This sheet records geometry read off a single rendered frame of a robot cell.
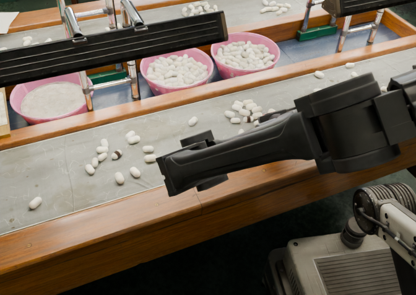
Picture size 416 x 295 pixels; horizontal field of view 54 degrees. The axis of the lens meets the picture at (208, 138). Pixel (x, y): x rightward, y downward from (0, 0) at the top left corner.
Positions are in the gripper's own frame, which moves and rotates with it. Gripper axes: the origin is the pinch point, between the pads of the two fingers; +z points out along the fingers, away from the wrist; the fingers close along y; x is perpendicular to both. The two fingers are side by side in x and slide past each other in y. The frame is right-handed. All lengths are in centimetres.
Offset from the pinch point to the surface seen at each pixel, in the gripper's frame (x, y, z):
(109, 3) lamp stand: -50, 34, 22
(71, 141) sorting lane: -9, 57, 13
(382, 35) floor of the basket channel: -20, -85, 36
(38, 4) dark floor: -117, 56, 252
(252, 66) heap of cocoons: -19.0, -12.4, 24.1
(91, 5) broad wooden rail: -62, 34, 71
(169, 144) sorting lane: -1.2, 30.0, 3.9
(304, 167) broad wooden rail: 13.2, -1.8, -16.7
